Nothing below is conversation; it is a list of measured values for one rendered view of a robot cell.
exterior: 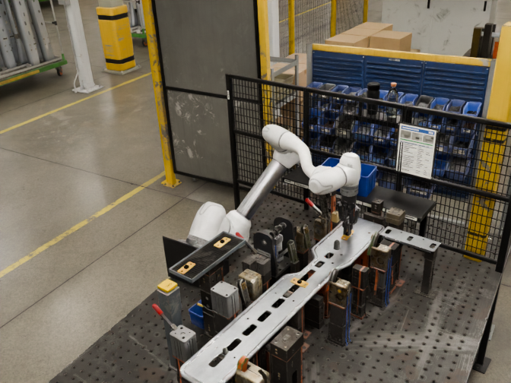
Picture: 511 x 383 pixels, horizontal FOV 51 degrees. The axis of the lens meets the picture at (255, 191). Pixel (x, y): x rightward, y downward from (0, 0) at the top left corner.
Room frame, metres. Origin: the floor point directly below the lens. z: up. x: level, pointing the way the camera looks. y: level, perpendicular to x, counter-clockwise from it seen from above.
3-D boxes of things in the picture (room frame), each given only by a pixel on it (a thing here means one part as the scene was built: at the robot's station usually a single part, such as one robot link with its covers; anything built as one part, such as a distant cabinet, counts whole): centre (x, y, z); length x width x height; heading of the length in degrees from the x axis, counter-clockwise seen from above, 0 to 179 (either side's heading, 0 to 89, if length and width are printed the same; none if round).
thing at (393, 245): (2.29, -0.67, 0.84); 0.11 x 0.10 x 0.28; 51
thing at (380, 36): (6.84, -1.60, 0.52); 1.20 x 0.80 x 1.05; 145
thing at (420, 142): (2.72, -0.90, 1.30); 0.23 x 0.02 x 0.31; 51
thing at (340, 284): (1.92, -0.36, 0.87); 0.12 x 0.09 x 0.35; 51
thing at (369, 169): (2.84, -0.55, 1.10); 0.30 x 0.17 x 0.13; 59
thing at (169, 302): (1.81, 0.39, 0.92); 0.08 x 0.08 x 0.44; 51
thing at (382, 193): (2.81, -0.59, 1.02); 0.90 x 0.22 x 0.03; 51
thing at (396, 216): (2.48, -0.75, 0.88); 0.08 x 0.08 x 0.36; 51
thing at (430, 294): (2.23, -0.87, 0.84); 0.11 x 0.06 x 0.29; 51
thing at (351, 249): (1.96, -0.17, 1.00); 1.38 x 0.22 x 0.02; 141
